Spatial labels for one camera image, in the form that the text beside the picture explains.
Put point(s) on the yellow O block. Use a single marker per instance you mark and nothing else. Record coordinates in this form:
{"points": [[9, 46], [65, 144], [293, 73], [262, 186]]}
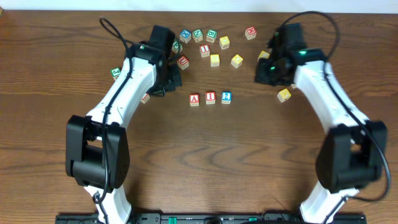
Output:
{"points": [[237, 61]]}

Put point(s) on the red i block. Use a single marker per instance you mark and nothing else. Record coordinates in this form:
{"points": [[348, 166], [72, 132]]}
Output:
{"points": [[210, 97], [205, 50]]}

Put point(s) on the green N block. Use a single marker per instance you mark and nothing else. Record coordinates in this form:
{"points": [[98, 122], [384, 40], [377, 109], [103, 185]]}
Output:
{"points": [[197, 35]]}

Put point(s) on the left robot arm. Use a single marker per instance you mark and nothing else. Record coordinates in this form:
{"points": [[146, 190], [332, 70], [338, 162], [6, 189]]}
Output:
{"points": [[97, 151]]}

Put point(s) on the yellow block near Z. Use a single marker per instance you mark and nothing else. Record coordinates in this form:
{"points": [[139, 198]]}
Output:
{"points": [[264, 55]]}

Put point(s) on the blue X block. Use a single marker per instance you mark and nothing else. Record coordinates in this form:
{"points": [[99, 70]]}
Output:
{"points": [[185, 36]]}

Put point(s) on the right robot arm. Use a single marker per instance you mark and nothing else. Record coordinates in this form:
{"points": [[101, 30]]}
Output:
{"points": [[352, 154]]}

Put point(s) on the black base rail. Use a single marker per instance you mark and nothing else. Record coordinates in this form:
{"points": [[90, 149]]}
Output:
{"points": [[155, 218]]}

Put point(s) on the green J block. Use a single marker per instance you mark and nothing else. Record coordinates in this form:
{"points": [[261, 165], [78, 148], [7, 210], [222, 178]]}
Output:
{"points": [[115, 73]]}

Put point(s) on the blue 2 block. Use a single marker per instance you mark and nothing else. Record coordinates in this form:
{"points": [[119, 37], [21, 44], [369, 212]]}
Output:
{"points": [[226, 97]]}

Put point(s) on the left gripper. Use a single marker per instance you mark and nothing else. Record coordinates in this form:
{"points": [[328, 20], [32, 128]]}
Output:
{"points": [[173, 76]]}

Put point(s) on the red Y block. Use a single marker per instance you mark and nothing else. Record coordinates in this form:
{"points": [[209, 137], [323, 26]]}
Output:
{"points": [[145, 98]]}

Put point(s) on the green B block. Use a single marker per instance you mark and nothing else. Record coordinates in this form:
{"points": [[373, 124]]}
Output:
{"points": [[211, 35]]}

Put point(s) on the yellow S block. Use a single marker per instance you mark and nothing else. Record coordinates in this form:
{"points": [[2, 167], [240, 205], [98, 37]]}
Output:
{"points": [[214, 60]]}

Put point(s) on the red U block centre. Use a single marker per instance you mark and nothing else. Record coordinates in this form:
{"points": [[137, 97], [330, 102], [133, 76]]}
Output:
{"points": [[183, 62]]}

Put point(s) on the red M block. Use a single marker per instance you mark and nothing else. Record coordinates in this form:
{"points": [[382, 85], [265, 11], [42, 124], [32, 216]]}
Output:
{"points": [[250, 33]]}

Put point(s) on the yellow K block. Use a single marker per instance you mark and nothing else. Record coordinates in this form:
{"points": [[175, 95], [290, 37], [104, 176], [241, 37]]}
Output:
{"points": [[284, 95]]}

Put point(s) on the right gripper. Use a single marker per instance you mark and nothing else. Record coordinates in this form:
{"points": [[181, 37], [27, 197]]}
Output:
{"points": [[265, 75]]}

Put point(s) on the red A block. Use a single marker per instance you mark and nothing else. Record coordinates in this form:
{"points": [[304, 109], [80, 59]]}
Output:
{"points": [[194, 100]]}

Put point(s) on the green F block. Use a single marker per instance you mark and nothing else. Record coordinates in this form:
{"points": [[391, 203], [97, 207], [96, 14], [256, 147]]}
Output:
{"points": [[177, 47]]}

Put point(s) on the yellow C block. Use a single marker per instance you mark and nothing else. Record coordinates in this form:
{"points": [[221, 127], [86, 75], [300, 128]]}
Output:
{"points": [[224, 42]]}

